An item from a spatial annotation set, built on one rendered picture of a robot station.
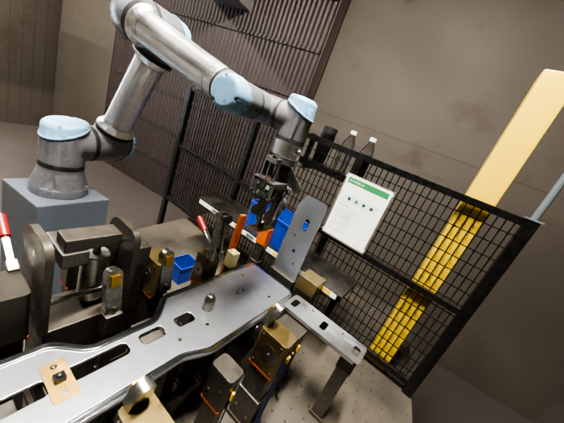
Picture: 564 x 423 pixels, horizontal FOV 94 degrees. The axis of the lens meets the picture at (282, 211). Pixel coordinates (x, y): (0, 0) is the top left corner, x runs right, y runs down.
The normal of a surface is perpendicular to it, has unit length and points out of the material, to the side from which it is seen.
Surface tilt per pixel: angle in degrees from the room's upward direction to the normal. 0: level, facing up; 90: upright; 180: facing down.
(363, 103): 90
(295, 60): 90
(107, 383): 0
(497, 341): 90
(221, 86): 90
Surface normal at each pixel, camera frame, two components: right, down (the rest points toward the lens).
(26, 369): 0.35, -0.88
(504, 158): -0.54, 0.07
